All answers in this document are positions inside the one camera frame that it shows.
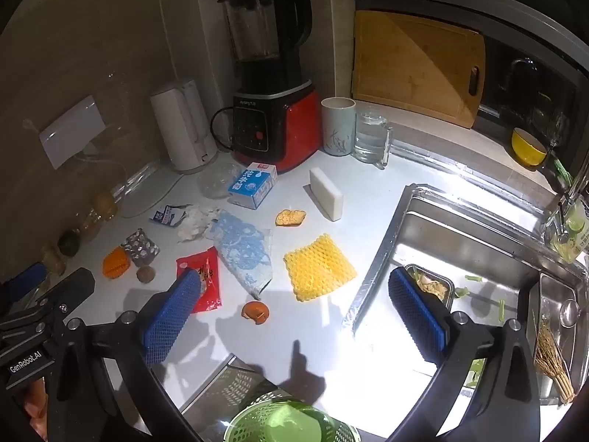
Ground person's left hand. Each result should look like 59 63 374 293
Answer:
23 378 47 431

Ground torn blue white wrapper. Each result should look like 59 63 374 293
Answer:
148 205 191 227

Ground white tissue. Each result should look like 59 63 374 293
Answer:
177 206 222 242

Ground white kettle cable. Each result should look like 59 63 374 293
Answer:
78 147 185 220

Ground bamboo pot brush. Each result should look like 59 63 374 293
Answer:
531 311 576 406

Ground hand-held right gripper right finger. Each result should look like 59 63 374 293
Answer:
382 266 540 442

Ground metal faucet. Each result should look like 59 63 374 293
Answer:
540 147 589 240

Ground white foam block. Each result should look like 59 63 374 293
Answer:
309 167 345 222

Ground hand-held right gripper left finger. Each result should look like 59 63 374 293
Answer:
46 267 205 442

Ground green label bottle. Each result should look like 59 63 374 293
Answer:
550 198 589 264

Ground green plastic basket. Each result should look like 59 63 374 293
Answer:
223 391 362 442

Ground stainless steel sink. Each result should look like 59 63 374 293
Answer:
341 183 589 406

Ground white wall socket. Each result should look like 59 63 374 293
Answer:
39 96 106 170

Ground yellow foam fruit net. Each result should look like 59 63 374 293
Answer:
283 233 359 302

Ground black blender cable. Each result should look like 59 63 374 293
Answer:
211 107 237 152

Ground dark window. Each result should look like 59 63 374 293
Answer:
352 0 589 185

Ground yellow bowl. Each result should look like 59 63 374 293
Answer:
511 127 549 169

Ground metal sink drain plug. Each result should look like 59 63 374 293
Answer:
559 299 581 327

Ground red snack packet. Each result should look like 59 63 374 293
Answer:
176 246 222 314

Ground metal tray with food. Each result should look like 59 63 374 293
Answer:
405 264 456 309

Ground dark round jar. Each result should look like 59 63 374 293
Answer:
57 229 82 256

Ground pale ceramic cup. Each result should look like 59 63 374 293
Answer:
321 97 357 156

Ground blue patterned plastic bag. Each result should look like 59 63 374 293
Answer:
212 210 274 298

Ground clear plastic bag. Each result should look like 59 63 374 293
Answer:
197 163 244 200

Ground wooden cutting board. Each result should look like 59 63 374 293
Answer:
352 10 487 130

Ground clear glass mug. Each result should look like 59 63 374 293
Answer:
353 109 394 169

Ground amber glass jar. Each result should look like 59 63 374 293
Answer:
76 212 102 242
89 189 119 219
41 246 67 274

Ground blue and white milk carton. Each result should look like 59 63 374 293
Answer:
228 162 279 210

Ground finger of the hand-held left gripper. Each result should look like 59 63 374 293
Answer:
43 267 96 320
7 262 48 298

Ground white electric kettle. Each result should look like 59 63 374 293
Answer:
149 78 219 175

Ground black and red blender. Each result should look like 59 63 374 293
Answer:
217 0 321 175

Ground silver blister pack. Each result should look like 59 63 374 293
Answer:
120 228 161 268

